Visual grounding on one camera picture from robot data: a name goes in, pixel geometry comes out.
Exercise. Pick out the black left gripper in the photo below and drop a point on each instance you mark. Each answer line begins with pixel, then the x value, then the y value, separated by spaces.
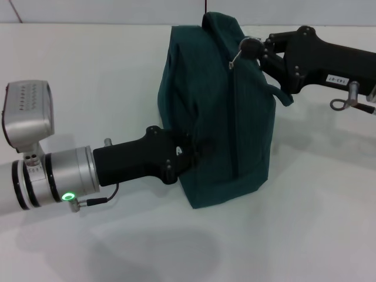
pixel 141 158

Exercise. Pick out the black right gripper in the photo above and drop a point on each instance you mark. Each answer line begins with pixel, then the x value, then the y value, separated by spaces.
pixel 323 58

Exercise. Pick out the dark blue fabric lunch bag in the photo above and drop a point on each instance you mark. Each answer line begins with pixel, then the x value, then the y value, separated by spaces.
pixel 235 117

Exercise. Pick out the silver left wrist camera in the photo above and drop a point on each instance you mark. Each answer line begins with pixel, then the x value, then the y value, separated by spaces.
pixel 28 114

